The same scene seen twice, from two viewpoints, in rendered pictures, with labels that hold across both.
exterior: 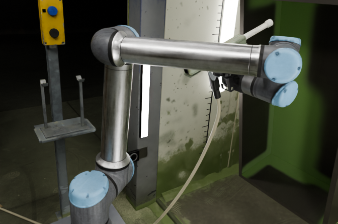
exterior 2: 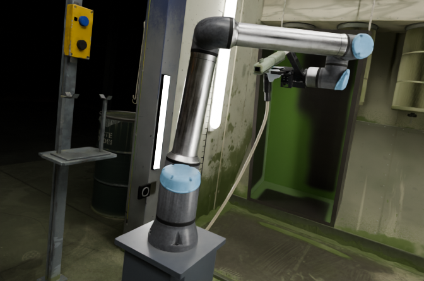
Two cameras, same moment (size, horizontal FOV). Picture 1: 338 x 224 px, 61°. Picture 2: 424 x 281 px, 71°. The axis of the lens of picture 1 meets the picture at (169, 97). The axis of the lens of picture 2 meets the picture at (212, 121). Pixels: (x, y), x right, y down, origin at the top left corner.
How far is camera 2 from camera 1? 0.77 m
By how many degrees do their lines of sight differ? 28
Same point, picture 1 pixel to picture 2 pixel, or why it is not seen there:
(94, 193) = (195, 176)
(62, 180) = (58, 228)
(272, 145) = (265, 172)
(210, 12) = not seen: hidden behind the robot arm
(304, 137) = (296, 157)
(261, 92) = (327, 79)
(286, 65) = (366, 43)
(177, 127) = not seen: hidden behind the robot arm
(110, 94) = (199, 84)
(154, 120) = (164, 151)
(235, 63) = (331, 43)
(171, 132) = not seen: hidden behind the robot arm
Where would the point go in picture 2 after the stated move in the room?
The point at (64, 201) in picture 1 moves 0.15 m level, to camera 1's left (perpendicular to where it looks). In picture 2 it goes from (55, 258) to (24, 261)
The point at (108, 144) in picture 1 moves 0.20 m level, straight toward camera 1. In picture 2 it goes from (188, 136) to (218, 148)
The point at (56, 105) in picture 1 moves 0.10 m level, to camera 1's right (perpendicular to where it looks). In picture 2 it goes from (66, 129) to (86, 131)
